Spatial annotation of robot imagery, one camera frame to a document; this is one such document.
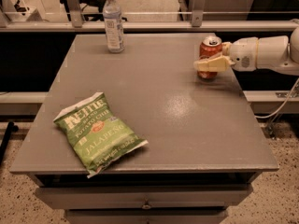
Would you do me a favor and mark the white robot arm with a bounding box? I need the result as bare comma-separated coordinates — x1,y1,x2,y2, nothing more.
193,28,299,76

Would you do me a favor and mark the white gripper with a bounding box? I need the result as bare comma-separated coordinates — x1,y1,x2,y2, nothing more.
193,37,258,72

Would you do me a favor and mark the round metal drawer knob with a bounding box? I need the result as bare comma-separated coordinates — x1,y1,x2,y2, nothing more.
141,201,152,210

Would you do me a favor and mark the black pole on floor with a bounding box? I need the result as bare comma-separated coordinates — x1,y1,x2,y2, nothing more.
0,122,19,164

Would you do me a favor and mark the clear blue plastic water bottle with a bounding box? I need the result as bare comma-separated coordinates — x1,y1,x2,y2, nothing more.
103,0,124,53

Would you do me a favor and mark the red coke can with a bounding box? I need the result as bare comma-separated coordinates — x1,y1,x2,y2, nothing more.
197,35,222,80

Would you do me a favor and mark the grey metal railing frame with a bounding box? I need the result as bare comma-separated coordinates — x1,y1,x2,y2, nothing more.
1,0,299,33

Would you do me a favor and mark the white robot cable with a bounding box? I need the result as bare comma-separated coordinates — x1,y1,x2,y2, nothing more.
254,77,299,120

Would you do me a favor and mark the grey drawer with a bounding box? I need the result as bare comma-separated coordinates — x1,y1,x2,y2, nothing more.
35,185,252,210
65,209,227,224

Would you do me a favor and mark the grey top drawer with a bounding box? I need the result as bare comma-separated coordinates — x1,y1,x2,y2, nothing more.
35,185,252,210

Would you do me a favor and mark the green jalapeno chip bag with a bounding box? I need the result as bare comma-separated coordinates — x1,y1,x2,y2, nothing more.
53,92,148,178

